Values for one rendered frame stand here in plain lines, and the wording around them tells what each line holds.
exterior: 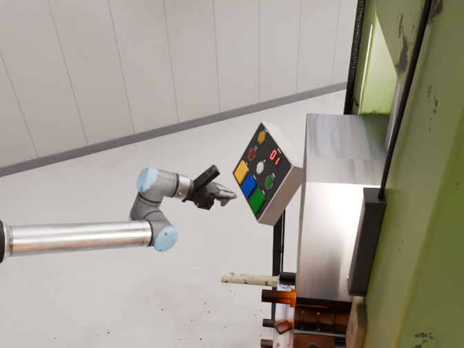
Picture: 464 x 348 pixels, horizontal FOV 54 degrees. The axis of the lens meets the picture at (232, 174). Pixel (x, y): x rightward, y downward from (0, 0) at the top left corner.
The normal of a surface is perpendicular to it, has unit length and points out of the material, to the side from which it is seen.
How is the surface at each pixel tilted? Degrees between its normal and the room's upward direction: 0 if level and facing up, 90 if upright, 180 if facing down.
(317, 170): 0
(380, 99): 90
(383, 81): 90
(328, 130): 0
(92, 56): 90
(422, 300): 90
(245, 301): 0
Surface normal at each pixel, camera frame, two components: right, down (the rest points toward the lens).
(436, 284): -0.14, 0.61
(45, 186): -0.04, -0.79
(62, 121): 0.40, 0.55
